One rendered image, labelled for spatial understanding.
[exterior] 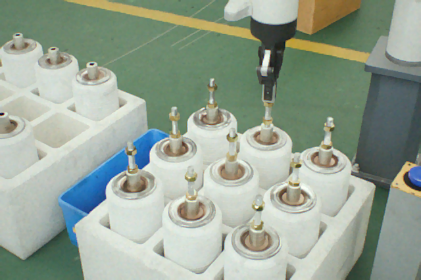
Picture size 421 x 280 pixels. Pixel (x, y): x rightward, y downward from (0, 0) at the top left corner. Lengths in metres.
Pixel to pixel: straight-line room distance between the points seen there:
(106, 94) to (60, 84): 0.13
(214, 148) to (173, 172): 0.12
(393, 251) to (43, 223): 0.67
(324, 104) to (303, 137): 0.17
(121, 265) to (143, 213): 0.10
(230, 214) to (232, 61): 0.92
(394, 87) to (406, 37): 0.11
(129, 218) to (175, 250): 0.10
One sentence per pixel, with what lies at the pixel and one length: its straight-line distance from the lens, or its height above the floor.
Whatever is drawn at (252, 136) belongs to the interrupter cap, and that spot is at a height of 0.25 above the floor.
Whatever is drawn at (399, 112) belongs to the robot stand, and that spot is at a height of 0.20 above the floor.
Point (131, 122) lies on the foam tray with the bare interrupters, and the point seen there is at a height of 0.15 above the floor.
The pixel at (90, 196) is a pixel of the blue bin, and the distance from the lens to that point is 1.30.
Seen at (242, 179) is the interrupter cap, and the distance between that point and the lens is 1.03.
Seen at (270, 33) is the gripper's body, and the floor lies 0.48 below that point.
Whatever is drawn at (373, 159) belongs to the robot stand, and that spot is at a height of 0.06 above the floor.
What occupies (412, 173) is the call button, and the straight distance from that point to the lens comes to 0.97.
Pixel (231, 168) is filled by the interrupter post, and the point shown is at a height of 0.27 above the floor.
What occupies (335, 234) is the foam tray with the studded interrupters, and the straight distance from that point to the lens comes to 1.06.
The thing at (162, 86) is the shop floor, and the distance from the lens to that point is 1.78.
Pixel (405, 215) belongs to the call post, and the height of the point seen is 0.27.
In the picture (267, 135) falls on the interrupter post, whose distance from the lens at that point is 1.11.
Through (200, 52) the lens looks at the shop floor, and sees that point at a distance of 1.96.
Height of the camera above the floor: 0.91
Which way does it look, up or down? 36 degrees down
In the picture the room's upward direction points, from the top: straight up
